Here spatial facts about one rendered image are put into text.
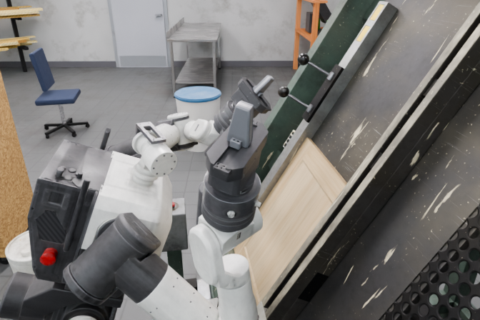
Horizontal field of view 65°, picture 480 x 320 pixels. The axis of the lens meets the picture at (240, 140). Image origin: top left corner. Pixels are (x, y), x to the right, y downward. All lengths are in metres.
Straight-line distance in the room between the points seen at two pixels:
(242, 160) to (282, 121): 0.97
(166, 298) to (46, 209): 0.32
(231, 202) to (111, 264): 0.29
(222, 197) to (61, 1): 8.02
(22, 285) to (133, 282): 0.47
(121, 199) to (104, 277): 0.18
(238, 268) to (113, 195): 0.32
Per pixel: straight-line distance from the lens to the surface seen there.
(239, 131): 0.50
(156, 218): 0.85
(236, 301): 0.72
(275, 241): 1.17
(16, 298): 1.16
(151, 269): 0.75
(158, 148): 0.86
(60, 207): 0.89
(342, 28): 1.44
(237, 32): 7.83
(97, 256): 0.75
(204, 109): 3.91
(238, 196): 0.55
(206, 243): 0.61
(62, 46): 8.62
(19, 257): 2.48
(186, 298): 0.78
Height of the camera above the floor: 1.80
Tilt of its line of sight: 24 degrees down
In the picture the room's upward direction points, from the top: straight up
